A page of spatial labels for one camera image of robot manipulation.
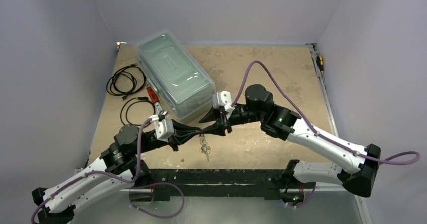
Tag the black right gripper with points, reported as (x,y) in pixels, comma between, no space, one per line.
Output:
(227,120)

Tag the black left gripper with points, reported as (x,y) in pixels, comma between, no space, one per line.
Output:
(179,128)

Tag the metal key organizer plate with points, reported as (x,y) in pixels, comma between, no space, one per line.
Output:
(205,148)

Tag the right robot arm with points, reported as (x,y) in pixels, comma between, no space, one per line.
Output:
(351,165)

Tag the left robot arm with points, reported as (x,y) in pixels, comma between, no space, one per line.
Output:
(118,167)

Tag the clear plastic storage box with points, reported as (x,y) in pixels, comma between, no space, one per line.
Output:
(176,77)

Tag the yellow black screwdriver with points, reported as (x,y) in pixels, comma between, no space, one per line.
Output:
(320,63)

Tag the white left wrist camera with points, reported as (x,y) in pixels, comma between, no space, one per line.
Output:
(163,127)

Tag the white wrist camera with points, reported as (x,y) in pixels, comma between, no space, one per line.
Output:
(163,127)
(223,99)

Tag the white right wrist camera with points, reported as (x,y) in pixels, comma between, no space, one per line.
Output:
(223,99)

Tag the red handled adjustable wrench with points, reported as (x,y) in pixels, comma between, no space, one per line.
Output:
(156,102)

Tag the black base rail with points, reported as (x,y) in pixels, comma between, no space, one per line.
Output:
(269,184)

